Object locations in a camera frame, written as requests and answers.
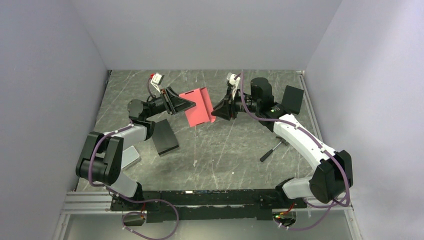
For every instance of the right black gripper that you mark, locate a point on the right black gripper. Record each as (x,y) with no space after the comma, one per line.
(226,109)

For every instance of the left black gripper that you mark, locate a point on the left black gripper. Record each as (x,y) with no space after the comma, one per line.
(174,103)

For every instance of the red cardboard paper box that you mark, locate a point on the red cardboard paper box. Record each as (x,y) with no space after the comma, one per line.
(202,111)

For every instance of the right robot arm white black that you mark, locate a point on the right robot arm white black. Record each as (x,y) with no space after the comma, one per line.
(332,170)

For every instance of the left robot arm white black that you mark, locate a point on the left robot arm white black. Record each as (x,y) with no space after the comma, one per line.
(100,161)

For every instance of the black box near left arm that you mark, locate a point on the black box near left arm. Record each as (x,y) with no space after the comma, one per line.
(164,138)

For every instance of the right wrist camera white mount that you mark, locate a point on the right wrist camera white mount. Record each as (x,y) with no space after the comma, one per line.
(233,81)

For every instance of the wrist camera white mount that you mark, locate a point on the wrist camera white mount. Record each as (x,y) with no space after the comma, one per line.
(233,81)
(156,80)

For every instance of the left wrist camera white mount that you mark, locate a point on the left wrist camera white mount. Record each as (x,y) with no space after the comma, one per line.
(156,80)

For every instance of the hammer with black handle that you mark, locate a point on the hammer with black handle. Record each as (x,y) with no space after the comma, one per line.
(267,154)

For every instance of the black box near right wall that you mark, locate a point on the black box near right wall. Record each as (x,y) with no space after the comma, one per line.
(292,99)

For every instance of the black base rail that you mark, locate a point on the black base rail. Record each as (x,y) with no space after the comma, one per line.
(171,205)

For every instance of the aluminium frame rail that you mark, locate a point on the aluminium frame rail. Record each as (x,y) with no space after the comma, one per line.
(91,202)

